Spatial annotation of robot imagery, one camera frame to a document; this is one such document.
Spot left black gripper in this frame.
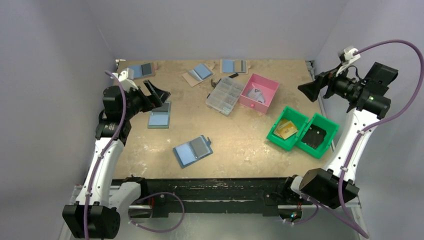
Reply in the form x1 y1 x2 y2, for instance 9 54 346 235
122 80 170 120

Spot gold card from holder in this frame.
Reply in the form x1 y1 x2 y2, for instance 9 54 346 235
276 119 298 140

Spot blue card holder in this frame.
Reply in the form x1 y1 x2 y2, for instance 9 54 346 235
172 135 214 169

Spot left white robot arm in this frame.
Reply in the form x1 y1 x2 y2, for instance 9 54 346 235
62 80 171 239

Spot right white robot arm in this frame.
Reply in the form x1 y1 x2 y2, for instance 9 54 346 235
280 62 398 209

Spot teal open card holder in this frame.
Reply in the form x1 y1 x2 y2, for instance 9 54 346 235
147 101 172 129

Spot brown open card holder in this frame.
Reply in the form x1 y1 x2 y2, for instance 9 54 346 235
128 62 158 80

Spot black cards in lid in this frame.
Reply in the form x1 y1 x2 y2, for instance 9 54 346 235
301 124 327 149

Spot gold credit card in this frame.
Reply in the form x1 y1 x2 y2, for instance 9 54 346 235
273 119 293 139

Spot tan open card holder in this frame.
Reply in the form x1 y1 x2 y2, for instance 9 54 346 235
182 63 215 87

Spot cards in pink bin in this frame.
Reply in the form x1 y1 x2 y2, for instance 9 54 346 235
246 87 266 104

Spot beige open card holder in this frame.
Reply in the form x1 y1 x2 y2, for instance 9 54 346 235
220 59 251 74

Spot green tray lid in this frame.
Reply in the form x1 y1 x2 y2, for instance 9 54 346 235
295 113 339 159

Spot green plastic tray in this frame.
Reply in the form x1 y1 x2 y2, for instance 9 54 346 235
266 106 309 151

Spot pink plastic bin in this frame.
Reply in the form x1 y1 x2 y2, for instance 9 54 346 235
238 73 280 114

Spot clear plastic organizer box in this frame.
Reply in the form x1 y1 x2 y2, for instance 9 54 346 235
205 76 246 116

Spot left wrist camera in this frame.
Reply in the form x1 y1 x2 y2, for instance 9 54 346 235
118 67 138 92

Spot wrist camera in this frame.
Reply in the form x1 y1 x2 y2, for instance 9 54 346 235
337 46 361 75
118 67 138 92

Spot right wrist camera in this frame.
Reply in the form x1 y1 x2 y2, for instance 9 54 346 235
337 46 361 75

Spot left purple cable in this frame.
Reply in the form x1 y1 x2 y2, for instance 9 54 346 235
82 70 186 240

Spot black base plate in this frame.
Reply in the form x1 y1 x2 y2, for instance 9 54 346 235
130 177 316 218

